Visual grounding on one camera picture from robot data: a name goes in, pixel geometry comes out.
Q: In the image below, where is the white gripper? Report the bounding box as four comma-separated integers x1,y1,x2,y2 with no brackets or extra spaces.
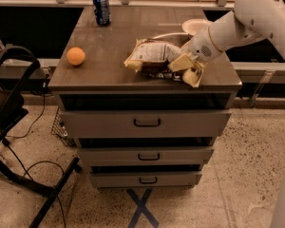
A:
168,28,222,87

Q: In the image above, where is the brown chip bag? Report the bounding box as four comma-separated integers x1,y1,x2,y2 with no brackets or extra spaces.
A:
123,37,207,88

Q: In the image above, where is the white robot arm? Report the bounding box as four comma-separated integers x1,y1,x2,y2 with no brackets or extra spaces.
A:
168,0,285,83

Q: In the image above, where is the blue pepsi can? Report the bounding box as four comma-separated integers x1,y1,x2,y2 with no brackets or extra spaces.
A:
92,0,111,26

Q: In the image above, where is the white bowl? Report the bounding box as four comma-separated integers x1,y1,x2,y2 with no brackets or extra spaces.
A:
181,19,211,35

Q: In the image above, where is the grey drawer cabinet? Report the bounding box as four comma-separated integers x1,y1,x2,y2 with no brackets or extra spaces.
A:
49,6,241,176

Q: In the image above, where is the orange fruit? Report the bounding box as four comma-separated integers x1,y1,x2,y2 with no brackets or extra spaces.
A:
66,47,86,66

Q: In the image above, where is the top grey drawer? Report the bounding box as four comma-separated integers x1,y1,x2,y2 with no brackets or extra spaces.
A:
61,110,231,139

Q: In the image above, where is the grey drawer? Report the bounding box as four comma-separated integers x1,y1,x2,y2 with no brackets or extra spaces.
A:
79,146,214,166
90,171,202,188
61,110,231,139

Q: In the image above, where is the middle grey drawer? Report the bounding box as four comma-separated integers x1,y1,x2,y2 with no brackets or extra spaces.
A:
79,146,214,166

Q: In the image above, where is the bottom grey drawer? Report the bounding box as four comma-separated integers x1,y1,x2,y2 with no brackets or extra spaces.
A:
90,171,202,188

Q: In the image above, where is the black metal stand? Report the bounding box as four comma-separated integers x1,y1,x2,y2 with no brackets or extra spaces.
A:
0,45,82,228

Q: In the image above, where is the wire mesh basket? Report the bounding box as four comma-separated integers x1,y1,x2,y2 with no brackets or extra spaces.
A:
50,109,76,147

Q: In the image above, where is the black floor cable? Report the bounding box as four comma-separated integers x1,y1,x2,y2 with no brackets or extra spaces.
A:
3,79,67,228

